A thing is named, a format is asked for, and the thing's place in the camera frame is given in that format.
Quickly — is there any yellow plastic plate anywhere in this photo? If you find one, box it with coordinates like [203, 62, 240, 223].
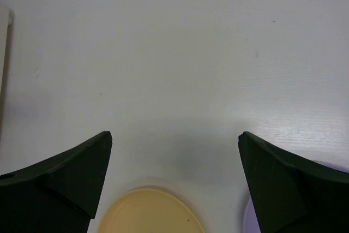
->
[98, 188, 204, 233]

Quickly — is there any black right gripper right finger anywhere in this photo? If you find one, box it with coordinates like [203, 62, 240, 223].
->
[238, 132, 348, 232]

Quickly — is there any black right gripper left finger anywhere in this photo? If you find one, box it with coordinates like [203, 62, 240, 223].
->
[1, 131, 112, 232]

